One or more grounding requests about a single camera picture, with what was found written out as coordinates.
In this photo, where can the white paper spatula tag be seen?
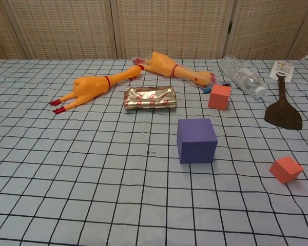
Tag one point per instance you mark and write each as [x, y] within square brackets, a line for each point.
[282, 67]

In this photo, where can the dark wooden spatula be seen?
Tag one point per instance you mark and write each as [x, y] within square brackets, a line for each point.
[283, 115]

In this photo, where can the larger orange foam cube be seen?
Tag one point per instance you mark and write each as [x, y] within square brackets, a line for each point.
[218, 98]

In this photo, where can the plastic-wrapped yellow rubber chicken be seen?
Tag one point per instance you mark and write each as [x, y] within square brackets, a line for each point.
[164, 65]

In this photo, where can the gold foil packet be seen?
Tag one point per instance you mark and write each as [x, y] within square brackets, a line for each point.
[149, 98]

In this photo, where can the bare yellow rubber chicken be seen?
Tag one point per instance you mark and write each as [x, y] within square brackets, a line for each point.
[89, 85]

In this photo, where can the black screen hinge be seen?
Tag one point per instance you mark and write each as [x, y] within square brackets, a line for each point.
[230, 27]

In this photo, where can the woven folding screen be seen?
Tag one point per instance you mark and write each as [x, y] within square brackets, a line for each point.
[169, 25]

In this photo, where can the small blue snack packet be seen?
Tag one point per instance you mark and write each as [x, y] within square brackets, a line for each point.
[206, 90]

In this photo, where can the small orange foam cube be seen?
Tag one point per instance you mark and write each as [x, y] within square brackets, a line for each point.
[286, 170]

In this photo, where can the large purple foam cube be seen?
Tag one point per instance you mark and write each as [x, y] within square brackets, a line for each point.
[196, 143]

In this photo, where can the clear plastic water bottle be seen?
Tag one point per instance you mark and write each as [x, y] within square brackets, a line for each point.
[242, 75]

